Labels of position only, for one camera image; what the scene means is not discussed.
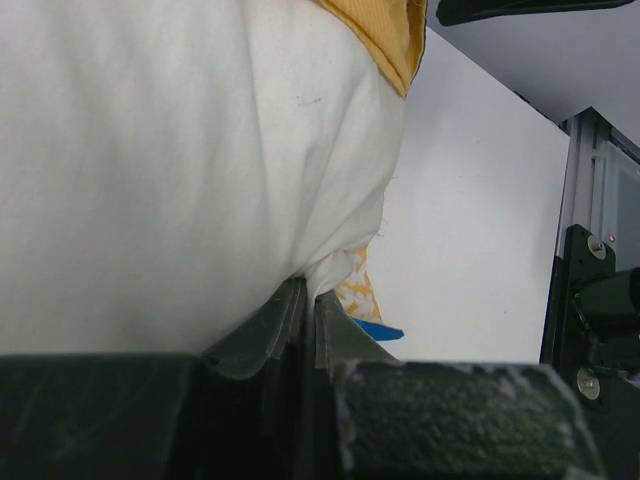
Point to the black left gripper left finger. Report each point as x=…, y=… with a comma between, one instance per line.
x=227, y=413

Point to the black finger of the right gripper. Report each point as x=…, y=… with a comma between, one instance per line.
x=458, y=12

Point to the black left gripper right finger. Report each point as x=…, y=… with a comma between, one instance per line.
x=376, y=417

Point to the blue yellow Mickey pillowcase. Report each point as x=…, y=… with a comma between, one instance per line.
x=393, y=32

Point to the white pillow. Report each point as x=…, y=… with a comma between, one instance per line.
x=167, y=165

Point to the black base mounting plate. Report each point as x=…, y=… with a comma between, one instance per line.
x=591, y=332

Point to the aluminium frame rail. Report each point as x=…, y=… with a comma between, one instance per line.
x=601, y=186

